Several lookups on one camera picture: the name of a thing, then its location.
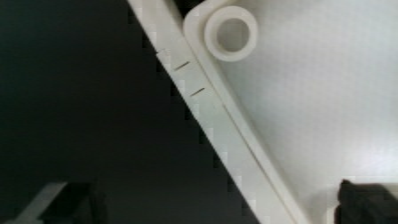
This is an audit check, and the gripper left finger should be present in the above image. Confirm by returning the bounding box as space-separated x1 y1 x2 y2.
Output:
11 182 109 224

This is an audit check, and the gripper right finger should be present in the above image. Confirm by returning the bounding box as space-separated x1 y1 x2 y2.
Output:
334 180 398 224

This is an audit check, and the white desk top tray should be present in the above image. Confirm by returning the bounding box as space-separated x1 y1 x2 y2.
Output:
128 0 398 224

